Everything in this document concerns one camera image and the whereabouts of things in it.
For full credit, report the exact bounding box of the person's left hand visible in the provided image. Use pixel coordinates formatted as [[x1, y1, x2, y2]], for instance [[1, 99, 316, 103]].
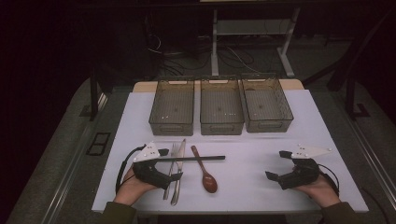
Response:
[[113, 167, 158, 206]]

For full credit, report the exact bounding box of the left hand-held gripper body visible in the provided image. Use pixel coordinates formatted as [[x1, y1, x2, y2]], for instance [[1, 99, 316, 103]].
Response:
[[132, 141, 173, 190]]

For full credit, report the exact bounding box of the silver metal knife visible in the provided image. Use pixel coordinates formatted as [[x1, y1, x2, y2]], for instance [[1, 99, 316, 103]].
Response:
[[170, 138, 187, 206]]

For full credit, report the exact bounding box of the transparent grey plastic bin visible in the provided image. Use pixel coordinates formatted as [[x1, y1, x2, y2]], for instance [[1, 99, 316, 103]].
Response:
[[148, 78, 195, 137], [240, 75, 294, 133], [199, 77, 245, 136]]

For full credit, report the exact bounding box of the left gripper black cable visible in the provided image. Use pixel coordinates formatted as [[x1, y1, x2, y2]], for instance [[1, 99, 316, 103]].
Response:
[[115, 144, 148, 194]]

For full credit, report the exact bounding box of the brown wooden spoon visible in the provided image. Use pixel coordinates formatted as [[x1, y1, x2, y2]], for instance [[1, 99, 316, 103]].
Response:
[[191, 145, 219, 194]]

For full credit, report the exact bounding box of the person's right hand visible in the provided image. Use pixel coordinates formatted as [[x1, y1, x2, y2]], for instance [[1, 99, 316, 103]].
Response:
[[292, 174, 341, 208]]

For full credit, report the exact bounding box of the white metal stand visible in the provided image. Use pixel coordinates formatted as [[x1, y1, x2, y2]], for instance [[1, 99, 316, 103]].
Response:
[[210, 7, 302, 78]]

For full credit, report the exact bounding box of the metal floor rail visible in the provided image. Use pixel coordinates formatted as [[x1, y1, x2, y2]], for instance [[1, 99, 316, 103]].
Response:
[[40, 92, 110, 224], [334, 91, 396, 203]]

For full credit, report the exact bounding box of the silver metal fork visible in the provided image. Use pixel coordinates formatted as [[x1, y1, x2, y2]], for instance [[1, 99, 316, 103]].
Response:
[[163, 142, 181, 201]]

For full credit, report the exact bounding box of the black metal stand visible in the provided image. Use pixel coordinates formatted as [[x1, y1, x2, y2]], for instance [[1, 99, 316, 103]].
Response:
[[326, 8, 396, 120], [88, 68, 108, 122]]

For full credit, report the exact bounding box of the bundle of floor cables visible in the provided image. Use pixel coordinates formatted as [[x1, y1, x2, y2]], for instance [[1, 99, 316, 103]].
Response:
[[146, 34, 260, 77]]

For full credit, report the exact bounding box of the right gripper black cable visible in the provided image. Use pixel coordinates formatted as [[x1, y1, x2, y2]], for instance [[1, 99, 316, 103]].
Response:
[[317, 163, 341, 198]]

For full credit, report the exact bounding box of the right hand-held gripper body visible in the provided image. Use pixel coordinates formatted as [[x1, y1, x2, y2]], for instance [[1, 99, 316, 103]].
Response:
[[277, 143, 332, 191]]

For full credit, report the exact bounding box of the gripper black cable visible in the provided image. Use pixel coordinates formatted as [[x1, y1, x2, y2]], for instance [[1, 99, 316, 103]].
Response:
[[115, 144, 148, 194], [317, 163, 341, 198]]

